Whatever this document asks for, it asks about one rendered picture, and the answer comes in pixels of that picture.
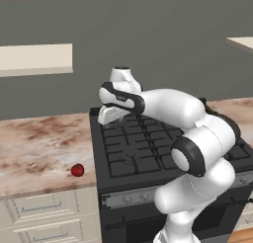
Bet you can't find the cream cupboard front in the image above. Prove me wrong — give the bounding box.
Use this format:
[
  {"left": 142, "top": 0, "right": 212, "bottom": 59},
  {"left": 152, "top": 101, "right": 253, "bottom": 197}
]
[{"left": 234, "top": 192, "right": 253, "bottom": 232}]

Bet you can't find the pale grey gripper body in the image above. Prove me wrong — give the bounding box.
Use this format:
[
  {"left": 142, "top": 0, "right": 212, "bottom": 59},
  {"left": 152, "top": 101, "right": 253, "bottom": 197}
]
[{"left": 97, "top": 105, "right": 129, "bottom": 126}]

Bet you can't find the black oven door handle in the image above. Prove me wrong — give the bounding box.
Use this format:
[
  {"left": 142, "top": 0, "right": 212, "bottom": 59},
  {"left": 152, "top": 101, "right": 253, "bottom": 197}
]
[{"left": 105, "top": 196, "right": 253, "bottom": 231}]

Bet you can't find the grey drawer handle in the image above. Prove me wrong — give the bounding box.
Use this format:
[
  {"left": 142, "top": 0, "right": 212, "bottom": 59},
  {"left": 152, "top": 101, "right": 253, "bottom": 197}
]
[
  {"left": 20, "top": 202, "right": 63, "bottom": 213},
  {"left": 32, "top": 231, "right": 69, "bottom": 243}
]

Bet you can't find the black oven door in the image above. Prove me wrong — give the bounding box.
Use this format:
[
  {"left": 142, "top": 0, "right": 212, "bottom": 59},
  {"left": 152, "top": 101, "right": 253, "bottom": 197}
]
[{"left": 100, "top": 191, "right": 253, "bottom": 243}]

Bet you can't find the cream wall shelf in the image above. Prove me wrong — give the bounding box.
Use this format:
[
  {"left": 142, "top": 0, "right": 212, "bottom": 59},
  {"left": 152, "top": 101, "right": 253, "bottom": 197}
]
[
  {"left": 0, "top": 42, "right": 74, "bottom": 79},
  {"left": 225, "top": 36, "right": 253, "bottom": 54}
]

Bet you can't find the red tomato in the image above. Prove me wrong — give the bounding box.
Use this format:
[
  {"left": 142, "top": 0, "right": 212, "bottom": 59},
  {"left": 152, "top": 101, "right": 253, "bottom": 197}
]
[{"left": 70, "top": 163, "right": 85, "bottom": 178}]

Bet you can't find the black stove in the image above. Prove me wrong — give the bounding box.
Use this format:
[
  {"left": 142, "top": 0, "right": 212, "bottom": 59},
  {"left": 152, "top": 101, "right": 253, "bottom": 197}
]
[{"left": 88, "top": 101, "right": 253, "bottom": 243}]

